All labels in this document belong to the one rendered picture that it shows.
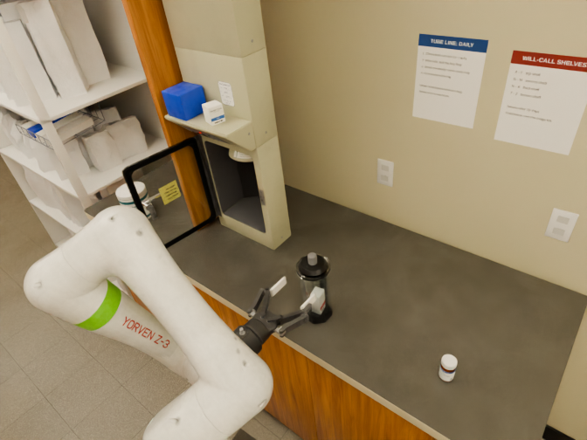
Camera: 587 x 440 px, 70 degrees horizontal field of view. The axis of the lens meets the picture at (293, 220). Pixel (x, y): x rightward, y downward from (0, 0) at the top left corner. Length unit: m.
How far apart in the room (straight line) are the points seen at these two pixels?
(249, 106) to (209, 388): 0.86
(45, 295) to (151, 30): 0.96
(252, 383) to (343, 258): 0.87
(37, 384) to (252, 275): 1.71
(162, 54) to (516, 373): 1.50
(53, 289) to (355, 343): 0.88
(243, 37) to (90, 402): 2.10
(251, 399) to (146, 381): 1.79
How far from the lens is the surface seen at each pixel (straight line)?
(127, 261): 0.89
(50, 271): 0.96
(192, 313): 0.89
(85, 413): 2.72
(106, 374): 2.80
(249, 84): 1.37
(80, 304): 0.98
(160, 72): 1.61
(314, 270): 1.28
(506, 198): 1.59
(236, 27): 1.32
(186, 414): 0.94
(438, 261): 1.67
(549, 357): 1.50
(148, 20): 1.58
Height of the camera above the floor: 2.09
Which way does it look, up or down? 38 degrees down
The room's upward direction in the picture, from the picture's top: 7 degrees counter-clockwise
